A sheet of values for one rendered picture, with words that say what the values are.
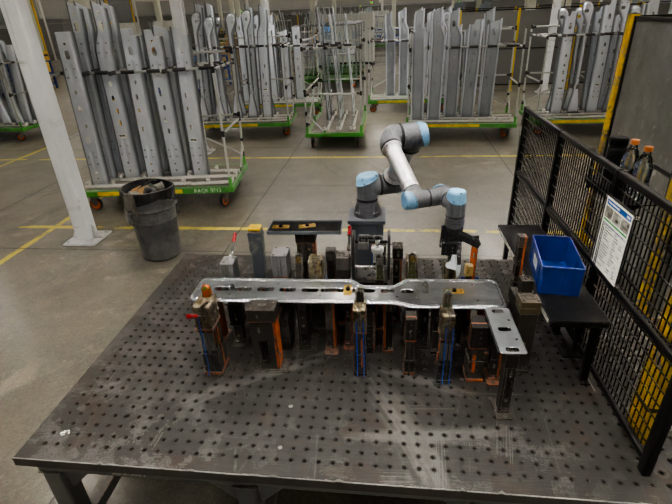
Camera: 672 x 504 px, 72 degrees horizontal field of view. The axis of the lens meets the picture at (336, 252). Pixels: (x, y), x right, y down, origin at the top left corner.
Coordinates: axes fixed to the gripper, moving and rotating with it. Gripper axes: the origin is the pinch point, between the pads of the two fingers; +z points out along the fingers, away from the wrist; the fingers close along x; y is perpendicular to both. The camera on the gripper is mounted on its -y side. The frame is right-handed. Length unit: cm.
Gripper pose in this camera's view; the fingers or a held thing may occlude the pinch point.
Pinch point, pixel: (456, 268)
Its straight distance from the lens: 203.9
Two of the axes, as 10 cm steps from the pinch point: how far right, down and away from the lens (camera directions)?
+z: 0.5, 8.9, 4.6
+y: -10.0, 0.0, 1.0
